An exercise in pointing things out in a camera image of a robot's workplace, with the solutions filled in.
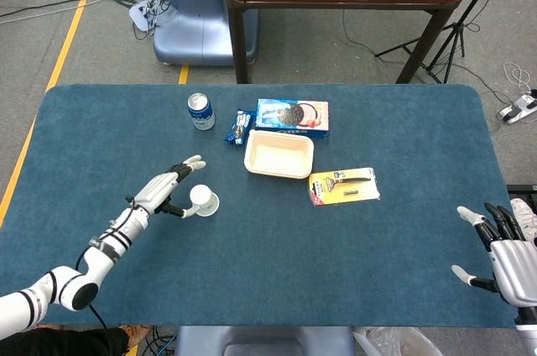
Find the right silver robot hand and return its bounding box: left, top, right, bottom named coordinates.
left=451, top=202, right=537, bottom=309

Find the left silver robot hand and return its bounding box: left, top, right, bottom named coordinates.
left=133, top=154, right=207, bottom=219

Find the white paper cup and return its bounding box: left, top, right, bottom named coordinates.
left=189, top=184, right=221, bottom=218

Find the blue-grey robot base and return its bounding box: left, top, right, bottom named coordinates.
left=152, top=0, right=259, bottom=66

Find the white sneaker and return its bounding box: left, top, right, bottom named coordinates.
left=509, top=197, right=537, bottom=259

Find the blue drink can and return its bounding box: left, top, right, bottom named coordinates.
left=186, top=92, right=216, bottom=132

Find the small blue Oreo packet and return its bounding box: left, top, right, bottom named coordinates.
left=223, top=108, right=257, bottom=147

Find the cream plastic food tray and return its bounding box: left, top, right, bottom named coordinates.
left=243, top=129, right=315, bottom=181

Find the clear plastic bag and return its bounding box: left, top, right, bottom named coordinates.
left=352, top=326, right=441, bottom=356

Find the blue table mat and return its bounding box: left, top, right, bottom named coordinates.
left=0, top=83, right=519, bottom=328

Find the blue Oreo cookie box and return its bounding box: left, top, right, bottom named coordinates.
left=254, top=97, right=330, bottom=142

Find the white power strip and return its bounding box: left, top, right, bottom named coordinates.
left=497, top=88, right=537, bottom=124

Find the black cloth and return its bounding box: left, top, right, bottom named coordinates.
left=0, top=327, right=128, bottom=356

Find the blue-grey robot torso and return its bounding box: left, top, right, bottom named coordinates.
left=173, top=325, right=357, bottom=356

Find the razor in yellow blister pack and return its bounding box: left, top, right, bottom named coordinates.
left=308, top=167, right=382, bottom=208

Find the black tripod stand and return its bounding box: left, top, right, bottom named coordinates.
left=374, top=0, right=521, bottom=85

